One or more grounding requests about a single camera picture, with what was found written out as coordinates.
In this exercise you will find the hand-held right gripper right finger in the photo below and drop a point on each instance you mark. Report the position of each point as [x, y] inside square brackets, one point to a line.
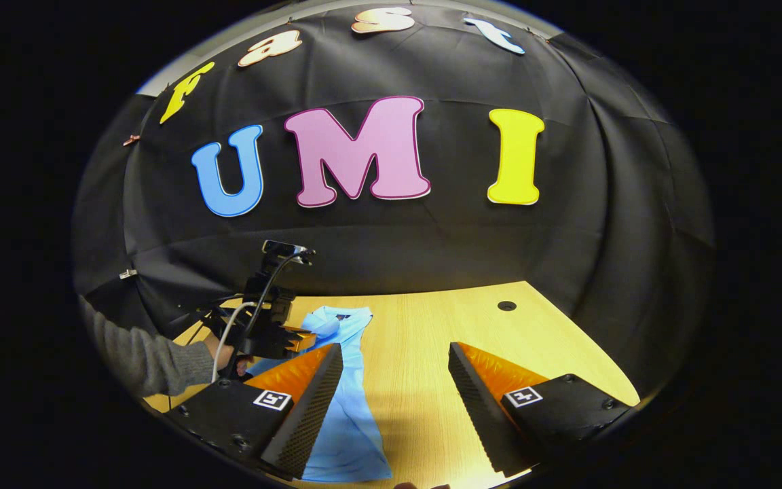
[482, 414]

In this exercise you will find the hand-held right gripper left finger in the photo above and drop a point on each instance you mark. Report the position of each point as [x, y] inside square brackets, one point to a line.
[309, 414]

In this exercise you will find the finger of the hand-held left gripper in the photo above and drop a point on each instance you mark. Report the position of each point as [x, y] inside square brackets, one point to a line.
[301, 338]

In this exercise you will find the light blue T-shirt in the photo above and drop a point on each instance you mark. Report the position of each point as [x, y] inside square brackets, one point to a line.
[354, 435]

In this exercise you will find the black backdrop cloth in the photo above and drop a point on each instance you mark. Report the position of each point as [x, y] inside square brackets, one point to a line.
[432, 244]

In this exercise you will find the copper clamp clip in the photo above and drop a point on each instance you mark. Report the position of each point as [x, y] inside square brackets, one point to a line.
[131, 140]

